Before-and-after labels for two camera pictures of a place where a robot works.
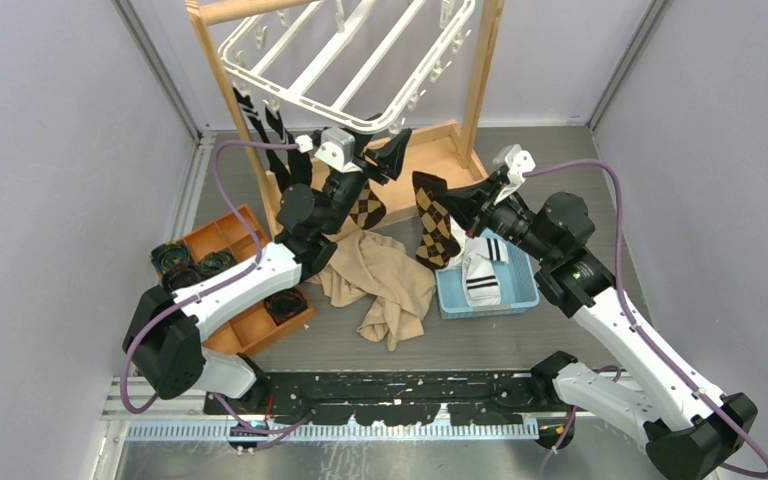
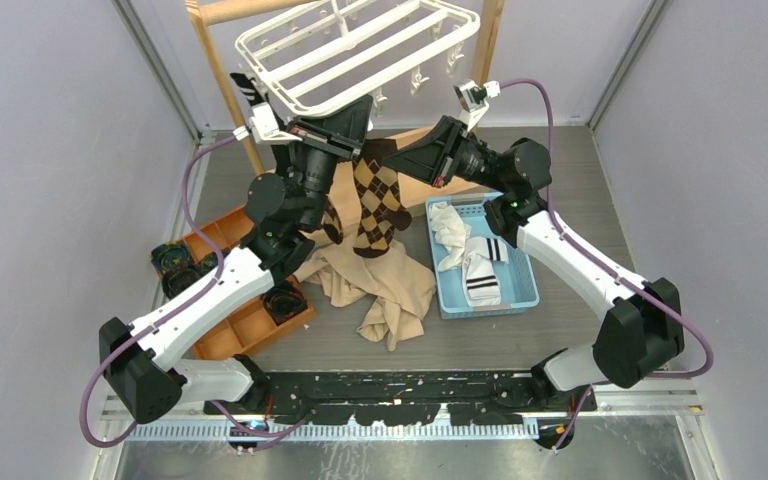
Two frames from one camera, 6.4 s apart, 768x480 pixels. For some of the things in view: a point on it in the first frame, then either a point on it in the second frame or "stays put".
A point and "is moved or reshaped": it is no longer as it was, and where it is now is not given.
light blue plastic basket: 519,291 stays put
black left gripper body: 343,196 -> 314,169
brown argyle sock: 369,211 is moved or reshaped
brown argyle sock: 436,245 -> 378,186
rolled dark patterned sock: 166,255 stays put
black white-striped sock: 246,104 is moved or reshaped
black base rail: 396,397 stays put
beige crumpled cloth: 368,264 stays put
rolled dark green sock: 184,273 stays put
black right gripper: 465,203 -> 430,159
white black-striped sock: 480,278 stays put
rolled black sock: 286,304 stays put
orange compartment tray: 256,326 stays put
